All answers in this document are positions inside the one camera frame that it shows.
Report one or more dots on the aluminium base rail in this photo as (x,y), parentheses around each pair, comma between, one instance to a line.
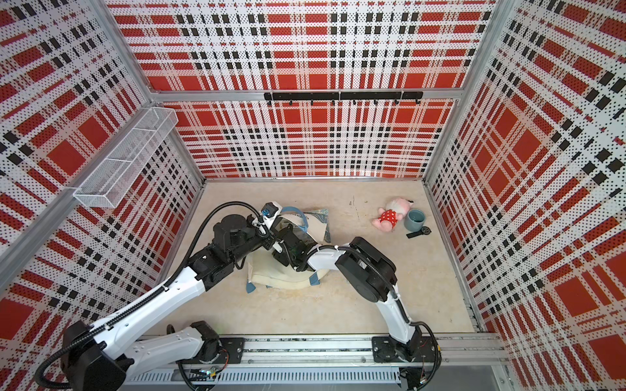
(449,361)

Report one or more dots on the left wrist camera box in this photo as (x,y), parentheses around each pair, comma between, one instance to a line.
(270,212)

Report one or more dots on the cream canvas tote bag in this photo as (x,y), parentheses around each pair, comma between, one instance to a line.
(283,266)

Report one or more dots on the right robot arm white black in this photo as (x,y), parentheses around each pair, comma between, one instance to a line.
(373,276)

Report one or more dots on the white wire mesh basket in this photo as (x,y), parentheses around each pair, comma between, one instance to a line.
(110,181)

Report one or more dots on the small black tool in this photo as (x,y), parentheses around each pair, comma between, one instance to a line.
(424,231)

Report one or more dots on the black wall hook rail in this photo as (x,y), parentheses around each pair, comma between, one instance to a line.
(291,97)

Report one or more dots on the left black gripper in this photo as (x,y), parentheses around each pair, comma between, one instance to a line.
(270,239)

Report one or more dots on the teal ceramic cup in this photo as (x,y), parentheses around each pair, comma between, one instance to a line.
(414,220)

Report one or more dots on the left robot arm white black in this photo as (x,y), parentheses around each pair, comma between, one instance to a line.
(96,356)

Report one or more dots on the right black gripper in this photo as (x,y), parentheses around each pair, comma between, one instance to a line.
(279,257)

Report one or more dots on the pink plush toy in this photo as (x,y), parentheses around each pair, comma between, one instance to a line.
(391,214)

